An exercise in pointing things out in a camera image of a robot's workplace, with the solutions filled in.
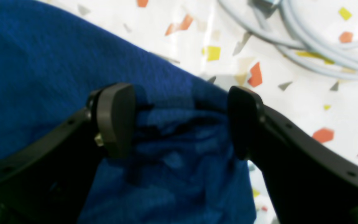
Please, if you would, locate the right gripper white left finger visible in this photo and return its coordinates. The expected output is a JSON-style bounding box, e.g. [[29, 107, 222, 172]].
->
[[0, 83, 135, 224]]

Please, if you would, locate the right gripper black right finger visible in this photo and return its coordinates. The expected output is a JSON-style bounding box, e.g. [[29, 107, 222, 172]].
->
[[227, 86, 358, 224]]

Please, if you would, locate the blue t-shirt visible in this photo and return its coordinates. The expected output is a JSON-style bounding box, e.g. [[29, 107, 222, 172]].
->
[[0, 0, 257, 224]]

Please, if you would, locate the terrazzo patterned tablecloth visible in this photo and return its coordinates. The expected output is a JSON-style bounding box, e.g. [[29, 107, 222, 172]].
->
[[39, 0, 358, 224]]

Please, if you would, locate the coiled white cable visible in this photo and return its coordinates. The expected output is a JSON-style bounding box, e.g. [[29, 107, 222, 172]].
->
[[216, 0, 358, 81]]

